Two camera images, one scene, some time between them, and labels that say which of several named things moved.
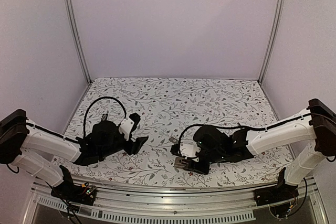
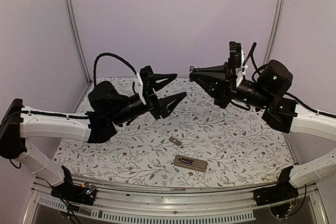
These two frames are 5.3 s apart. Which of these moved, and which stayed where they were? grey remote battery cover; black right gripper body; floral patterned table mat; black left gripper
Moved: black left gripper; black right gripper body
Stayed: floral patterned table mat; grey remote battery cover
